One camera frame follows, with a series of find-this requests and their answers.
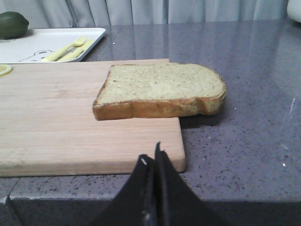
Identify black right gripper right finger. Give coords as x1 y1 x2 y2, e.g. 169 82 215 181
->
155 142 230 226

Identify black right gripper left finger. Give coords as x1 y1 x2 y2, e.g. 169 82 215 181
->
89 154 155 226

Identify bread slice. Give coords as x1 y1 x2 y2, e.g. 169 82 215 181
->
93 63 226 120

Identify white rectangular tray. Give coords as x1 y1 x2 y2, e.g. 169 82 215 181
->
0 28 106 64

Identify wooden cutting board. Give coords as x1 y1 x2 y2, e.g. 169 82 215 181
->
0 61 186 177

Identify yellow plastic knife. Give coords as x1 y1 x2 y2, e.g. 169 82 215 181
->
58 40 94 62

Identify yellow plastic fork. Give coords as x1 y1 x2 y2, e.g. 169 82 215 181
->
42 36 86 62

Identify lemon slice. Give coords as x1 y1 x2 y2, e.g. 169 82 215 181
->
0 64 13 77

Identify white grey curtain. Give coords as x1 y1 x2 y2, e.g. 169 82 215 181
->
0 0 288 28

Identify green lime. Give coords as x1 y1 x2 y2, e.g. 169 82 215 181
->
0 11 29 39

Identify white object at right edge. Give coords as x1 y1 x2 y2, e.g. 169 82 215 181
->
287 0 301 23

